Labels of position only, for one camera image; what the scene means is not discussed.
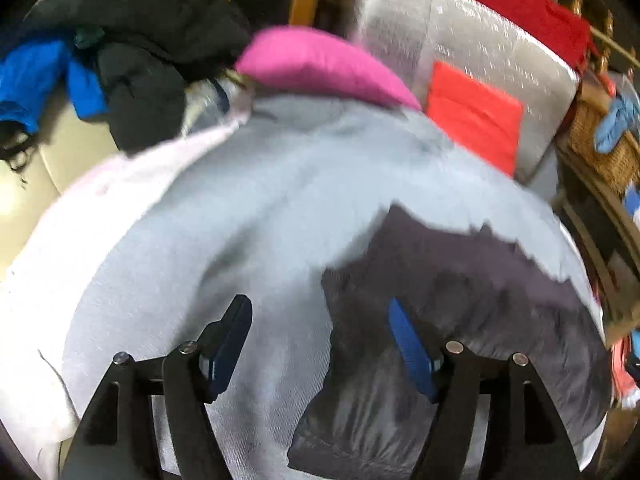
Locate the wicker basket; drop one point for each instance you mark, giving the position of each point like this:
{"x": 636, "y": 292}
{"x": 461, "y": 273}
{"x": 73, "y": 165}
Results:
{"x": 585, "y": 125}

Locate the blue jacket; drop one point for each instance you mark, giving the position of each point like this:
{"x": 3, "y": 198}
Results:
{"x": 30, "y": 80}

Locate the pink pillow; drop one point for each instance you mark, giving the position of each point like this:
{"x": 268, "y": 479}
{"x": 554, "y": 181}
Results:
{"x": 310, "y": 65}

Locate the grey blanket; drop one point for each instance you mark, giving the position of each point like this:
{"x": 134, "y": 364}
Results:
{"x": 250, "y": 200}

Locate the pale pink bed sheet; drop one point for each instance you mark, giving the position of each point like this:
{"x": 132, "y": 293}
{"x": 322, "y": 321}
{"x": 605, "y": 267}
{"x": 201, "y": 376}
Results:
{"x": 75, "y": 210}

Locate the blue cloth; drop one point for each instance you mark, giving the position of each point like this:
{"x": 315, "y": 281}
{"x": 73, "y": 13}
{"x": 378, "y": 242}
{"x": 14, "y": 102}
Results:
{"x": 615, "y": 120}

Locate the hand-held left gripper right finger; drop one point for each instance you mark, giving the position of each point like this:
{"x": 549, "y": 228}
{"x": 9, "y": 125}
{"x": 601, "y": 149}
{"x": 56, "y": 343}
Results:
{"x": 412, "y": 355}

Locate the red blanket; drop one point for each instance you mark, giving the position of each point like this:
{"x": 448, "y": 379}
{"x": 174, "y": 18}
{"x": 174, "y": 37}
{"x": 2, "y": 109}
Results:
{"x": 525, "y": 10}

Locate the pile of black clothes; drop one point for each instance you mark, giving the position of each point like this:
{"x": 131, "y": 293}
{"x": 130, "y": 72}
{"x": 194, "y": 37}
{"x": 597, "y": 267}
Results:
{"x": 145, "y": 90}

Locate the dark quilted jacket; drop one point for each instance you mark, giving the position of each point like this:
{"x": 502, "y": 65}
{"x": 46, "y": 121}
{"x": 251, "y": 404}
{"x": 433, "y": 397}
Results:
{"x": 450, "y": 280}

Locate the red bag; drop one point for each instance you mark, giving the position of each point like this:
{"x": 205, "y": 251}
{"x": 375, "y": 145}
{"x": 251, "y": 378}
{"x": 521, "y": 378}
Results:
{"x": 625, "y": 375}

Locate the silver foil insulation mat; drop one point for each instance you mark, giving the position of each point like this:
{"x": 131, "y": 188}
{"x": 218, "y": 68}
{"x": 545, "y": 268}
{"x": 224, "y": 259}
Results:
{"x": 450, "y": 25}

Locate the clear plastic bag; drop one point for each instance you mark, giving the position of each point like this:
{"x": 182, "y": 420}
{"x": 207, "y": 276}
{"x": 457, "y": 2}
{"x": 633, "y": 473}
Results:
{"x": 210, "y": 100}

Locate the cream sofa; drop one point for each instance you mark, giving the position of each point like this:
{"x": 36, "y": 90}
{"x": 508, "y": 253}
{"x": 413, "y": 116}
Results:
{"x": 65, "y": 160}

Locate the red-orange pillow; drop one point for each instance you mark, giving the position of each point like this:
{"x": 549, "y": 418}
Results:
{"x": 470, "y": 110}

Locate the wooden bench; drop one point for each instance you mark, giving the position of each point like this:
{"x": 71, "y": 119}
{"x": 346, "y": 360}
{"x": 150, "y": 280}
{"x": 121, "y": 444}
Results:
{"x": 585, "y": 225}

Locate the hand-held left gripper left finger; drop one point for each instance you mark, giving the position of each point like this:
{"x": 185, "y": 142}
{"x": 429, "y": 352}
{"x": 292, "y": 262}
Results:
{"x": 227, "y": 350}

